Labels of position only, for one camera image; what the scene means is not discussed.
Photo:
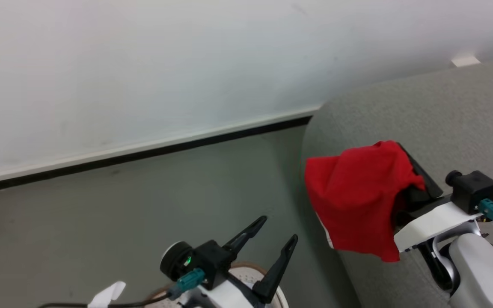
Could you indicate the small white wall piece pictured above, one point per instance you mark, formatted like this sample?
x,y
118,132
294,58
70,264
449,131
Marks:
x,y
465,60

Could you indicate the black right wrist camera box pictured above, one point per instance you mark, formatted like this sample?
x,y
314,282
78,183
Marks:
x,y
473,190

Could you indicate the grey fabric sofa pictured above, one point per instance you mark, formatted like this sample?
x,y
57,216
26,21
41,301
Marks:
x,y
409,107

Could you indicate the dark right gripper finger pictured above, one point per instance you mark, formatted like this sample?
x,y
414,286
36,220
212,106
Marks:
x,y
405,210
426,179

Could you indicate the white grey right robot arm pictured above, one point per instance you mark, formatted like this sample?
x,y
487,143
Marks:
x,y
482,269

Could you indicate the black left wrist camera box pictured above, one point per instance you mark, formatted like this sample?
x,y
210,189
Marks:
x,y
210,259

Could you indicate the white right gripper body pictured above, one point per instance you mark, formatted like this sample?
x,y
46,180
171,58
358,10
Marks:
x,y
435,223

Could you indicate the red clothing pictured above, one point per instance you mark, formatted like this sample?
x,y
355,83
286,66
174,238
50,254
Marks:
x,y
353,196

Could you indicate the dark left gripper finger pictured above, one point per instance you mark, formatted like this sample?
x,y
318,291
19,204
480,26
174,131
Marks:
x,y
243,235
277,267

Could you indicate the teal left camera connector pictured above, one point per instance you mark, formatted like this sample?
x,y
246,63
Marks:
x,y
190,280

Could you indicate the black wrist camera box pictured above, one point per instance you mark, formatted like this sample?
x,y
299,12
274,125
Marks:
x,y
210,259
473,190

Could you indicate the black and white baseboard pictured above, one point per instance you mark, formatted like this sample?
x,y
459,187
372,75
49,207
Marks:
x,y
144,153

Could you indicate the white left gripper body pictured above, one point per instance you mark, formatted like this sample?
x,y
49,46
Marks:
x,y
229,296

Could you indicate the white laundry basket tan rim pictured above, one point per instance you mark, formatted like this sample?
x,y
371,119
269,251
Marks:
x,y
246,273

